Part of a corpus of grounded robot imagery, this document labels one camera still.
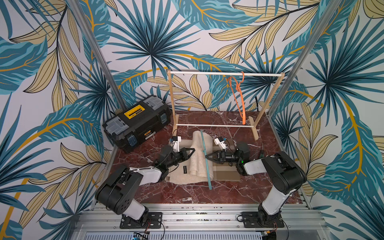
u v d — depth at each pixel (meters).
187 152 0.81
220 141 0.82
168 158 0.65
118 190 0.44
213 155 0.82
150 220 0.72
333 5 0.68
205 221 0.75
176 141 0.80
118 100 1.10
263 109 0.95
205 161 0.80
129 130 0.87
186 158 0.77
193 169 0.78
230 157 0.78
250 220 0.73
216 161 0.78
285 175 0.49
